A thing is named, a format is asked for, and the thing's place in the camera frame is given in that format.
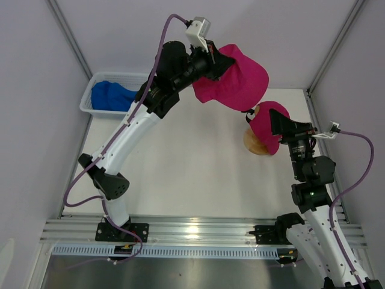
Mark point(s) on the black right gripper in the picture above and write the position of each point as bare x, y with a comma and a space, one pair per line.
292, 130

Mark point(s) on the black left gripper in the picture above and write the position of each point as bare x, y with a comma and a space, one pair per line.
217, 62

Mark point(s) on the pink cap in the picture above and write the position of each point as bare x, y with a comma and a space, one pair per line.
240, 88
274, 142

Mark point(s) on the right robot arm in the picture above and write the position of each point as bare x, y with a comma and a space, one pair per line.
315, 231

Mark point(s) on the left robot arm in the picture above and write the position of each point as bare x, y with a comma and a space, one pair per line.
175, 70

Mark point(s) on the wooden hat stand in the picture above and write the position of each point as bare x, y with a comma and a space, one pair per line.
258, 135

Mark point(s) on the white plastic basket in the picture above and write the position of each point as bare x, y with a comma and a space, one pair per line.
131, 81

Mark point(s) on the blue cap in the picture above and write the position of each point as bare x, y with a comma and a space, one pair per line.
111, 96

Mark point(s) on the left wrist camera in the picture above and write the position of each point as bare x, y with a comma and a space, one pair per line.
197, 31

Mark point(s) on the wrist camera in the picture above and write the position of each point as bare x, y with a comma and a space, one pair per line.
331, 132
197, 31

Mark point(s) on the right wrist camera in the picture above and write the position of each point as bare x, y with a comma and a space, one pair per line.
331, 132

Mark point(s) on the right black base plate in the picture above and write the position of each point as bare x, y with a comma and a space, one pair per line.
269, 235

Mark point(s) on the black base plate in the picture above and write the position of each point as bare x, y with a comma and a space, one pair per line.
108, 233
269, 235

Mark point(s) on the right aluminium frame post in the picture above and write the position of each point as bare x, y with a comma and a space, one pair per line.
341, 36

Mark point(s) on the aluminium frame post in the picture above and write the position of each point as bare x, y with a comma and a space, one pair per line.
341, 36
69, 36

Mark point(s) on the left aluminium frame post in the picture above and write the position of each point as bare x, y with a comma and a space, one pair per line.
69, 36

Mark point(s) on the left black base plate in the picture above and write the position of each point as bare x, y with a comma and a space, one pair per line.
108, 233

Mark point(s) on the aluminium mounting rail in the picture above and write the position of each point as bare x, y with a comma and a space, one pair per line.
163, 231

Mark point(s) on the white slotted cable duct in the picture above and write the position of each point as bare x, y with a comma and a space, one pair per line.
167, 251

